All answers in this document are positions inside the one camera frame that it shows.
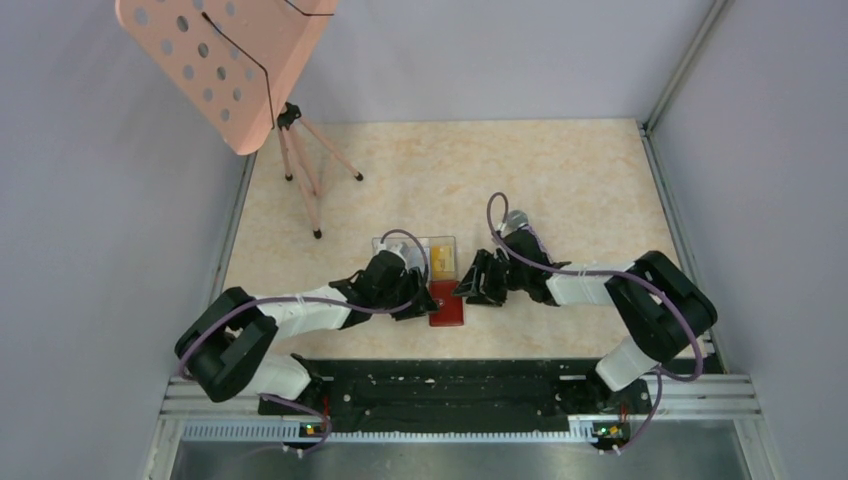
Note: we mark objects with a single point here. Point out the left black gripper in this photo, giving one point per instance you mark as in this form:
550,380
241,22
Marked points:
414,281

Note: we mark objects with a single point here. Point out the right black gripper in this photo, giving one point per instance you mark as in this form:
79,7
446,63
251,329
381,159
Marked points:
471,286

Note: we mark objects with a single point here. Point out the red leather card holder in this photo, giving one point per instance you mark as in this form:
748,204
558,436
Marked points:
450,311

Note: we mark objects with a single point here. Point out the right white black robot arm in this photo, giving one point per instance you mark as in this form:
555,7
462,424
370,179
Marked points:
661,308

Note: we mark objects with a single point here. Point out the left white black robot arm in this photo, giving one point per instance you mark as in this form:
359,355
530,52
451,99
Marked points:
228,349

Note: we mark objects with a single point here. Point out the yellow credit card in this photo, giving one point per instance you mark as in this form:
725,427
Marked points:
443,262

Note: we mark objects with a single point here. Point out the clear plastic card tray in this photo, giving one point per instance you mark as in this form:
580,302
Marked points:
420,258

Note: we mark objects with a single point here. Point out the purple glitter microphone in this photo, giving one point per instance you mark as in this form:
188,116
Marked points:
516,220

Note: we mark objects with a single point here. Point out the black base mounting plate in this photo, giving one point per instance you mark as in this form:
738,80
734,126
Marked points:
461,396

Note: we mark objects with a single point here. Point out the pink perforated music stand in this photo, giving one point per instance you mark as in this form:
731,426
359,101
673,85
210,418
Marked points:
238,62

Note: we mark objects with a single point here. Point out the aluminium frame rail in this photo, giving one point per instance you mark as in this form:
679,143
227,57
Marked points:
713,398

